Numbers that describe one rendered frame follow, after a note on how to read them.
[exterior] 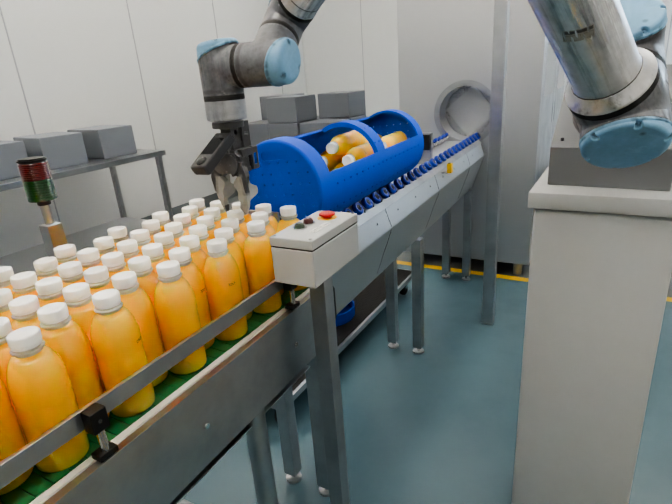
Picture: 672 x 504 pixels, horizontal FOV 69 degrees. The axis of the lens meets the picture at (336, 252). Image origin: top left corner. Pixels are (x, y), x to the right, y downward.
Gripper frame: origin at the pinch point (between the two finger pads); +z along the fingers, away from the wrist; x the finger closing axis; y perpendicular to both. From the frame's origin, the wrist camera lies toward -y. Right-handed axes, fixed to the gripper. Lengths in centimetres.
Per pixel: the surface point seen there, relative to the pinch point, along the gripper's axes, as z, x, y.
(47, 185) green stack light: -8.6, 38.2, -19.8
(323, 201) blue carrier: 4.7, -8.6, 27.0
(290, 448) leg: 94, 11, 23
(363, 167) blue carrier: 0, -9, 53
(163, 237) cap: 0.6, 2.1, -20.3
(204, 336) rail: 14.5, -15.4, -30.5
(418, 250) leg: 54, -3, 121
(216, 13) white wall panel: -99, 324, 385
